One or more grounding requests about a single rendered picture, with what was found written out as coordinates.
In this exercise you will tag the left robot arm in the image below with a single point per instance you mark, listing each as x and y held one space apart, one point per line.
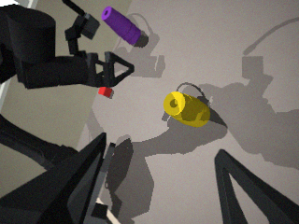
30 35

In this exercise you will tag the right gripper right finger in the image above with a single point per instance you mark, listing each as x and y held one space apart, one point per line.
276 207

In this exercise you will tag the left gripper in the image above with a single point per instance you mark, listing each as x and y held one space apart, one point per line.
81 69

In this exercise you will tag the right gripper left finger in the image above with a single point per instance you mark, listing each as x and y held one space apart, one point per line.
42 200

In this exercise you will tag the red cube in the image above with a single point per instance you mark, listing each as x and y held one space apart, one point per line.
105 91

